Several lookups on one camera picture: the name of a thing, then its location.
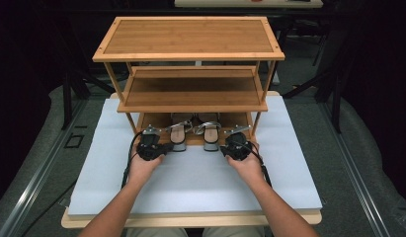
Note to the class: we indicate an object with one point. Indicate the wooden three-tier shoe rack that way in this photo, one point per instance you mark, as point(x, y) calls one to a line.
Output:
point(190, 39)

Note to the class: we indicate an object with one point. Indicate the person's right hand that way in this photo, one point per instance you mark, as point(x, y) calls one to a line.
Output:
point(248, 171)

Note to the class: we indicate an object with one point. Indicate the person's left hand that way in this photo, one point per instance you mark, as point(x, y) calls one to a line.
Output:
point(143, 171)

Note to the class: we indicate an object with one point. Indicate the person's leg in beige trousers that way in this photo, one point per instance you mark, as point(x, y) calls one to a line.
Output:
point(235, 232)
point(157, 232)

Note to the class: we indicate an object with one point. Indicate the black metal stand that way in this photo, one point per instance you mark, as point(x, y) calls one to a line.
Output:
point(335, 98)
point(67, 98)

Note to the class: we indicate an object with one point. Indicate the metal floor rail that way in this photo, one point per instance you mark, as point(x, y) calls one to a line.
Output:
point(36, 174)
point(358, 177)

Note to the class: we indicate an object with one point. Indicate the white foam mat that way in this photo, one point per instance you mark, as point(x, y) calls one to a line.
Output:
point(197, 184)

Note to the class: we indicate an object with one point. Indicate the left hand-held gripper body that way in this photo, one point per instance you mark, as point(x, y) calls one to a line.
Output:
point(149, 144)

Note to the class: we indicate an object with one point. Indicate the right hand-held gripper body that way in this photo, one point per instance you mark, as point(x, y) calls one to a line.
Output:
point(238, 144)

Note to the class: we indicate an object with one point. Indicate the light wooden table board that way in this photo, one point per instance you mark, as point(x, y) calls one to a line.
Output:
point(190, 221)

